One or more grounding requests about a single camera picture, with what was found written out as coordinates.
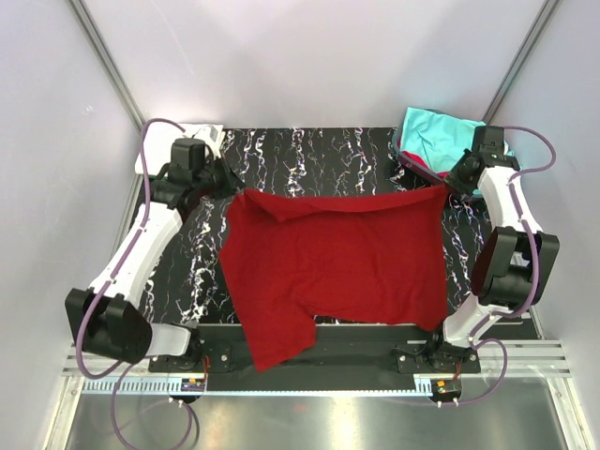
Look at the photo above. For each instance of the right aluminium frame post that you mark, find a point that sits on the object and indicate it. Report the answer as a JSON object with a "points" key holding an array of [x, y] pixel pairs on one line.
{"points": [[525, 50]]}

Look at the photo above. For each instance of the crimson t shirt in basket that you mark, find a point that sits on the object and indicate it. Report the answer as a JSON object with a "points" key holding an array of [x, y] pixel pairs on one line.
{"points": [[416, 162]]}

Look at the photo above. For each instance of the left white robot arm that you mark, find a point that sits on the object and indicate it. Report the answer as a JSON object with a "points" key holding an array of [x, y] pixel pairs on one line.
{"points": [[104, 318]]}

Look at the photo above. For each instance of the teal t shirt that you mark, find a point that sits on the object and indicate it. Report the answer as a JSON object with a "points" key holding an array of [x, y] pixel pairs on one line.
{"points": [[422, 117]]}

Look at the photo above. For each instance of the red t shirt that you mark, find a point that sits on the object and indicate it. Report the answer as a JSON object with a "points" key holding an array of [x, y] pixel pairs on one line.
{"points": [[367, 259]]}

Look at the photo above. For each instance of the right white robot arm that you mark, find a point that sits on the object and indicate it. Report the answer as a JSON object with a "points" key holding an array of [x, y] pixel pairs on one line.
{"points": [[512, 270]]}

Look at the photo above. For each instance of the folded white t shirt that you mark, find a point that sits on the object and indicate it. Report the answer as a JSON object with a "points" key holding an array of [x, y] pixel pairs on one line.
{"points": [[159, 138]]}

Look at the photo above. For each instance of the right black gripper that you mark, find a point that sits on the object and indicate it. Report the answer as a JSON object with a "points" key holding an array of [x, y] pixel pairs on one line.
{"points": [[452, 179]]}

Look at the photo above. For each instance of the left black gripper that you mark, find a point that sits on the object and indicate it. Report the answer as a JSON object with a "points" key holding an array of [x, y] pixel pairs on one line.
{"points": [[232, 183]]}

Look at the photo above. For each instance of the aluminium frame post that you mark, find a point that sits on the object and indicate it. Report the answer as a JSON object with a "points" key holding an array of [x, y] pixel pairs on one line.
{"points": [[525, 50], [100, 48]]}

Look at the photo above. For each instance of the left cable duct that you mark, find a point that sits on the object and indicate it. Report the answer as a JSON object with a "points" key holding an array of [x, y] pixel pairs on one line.
{"points": [[146, 385]]}

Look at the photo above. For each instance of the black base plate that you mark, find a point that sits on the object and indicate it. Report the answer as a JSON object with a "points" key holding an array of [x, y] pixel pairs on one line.
{"points": [[345, 357]]}

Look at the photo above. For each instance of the left aluminium frame post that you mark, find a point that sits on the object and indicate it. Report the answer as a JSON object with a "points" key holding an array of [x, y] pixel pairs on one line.
{"points": [[100, 48]]}

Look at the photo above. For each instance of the aluminium cross rail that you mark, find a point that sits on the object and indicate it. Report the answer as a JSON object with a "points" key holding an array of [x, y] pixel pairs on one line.
{"points": [[544, 357]]}

